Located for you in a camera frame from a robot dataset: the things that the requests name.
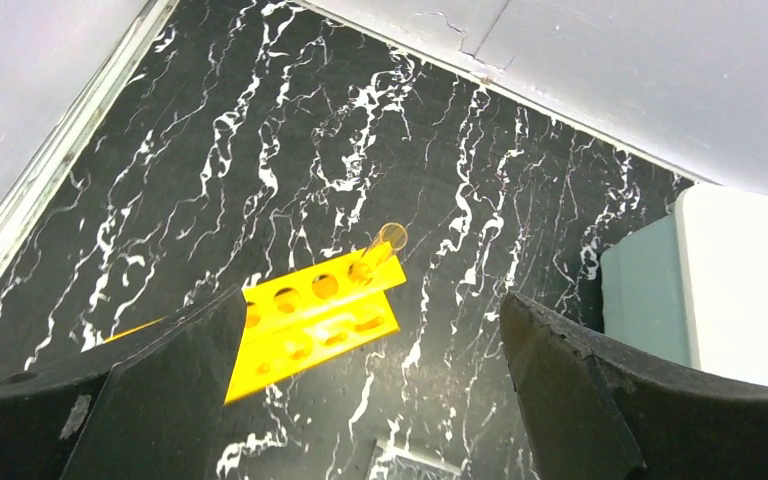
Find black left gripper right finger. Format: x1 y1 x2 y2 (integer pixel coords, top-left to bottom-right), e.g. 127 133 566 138
500 293 768 479

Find white bin lid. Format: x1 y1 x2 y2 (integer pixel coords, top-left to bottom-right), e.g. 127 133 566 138
674 184 768 386

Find mint green plastic bin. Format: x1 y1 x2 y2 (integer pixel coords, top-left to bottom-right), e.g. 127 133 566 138
600 215 694 368

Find yellow test tube rack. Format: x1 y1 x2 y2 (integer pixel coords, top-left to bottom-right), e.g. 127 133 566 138
105 254 408 407

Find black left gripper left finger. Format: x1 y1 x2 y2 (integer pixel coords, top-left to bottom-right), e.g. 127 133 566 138
0 287 247 479

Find clear large test tube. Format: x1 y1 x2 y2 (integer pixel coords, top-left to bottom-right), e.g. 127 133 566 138
348 222 408 285

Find clear well plate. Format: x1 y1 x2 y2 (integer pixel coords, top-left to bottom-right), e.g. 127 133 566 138
366 439 462 480

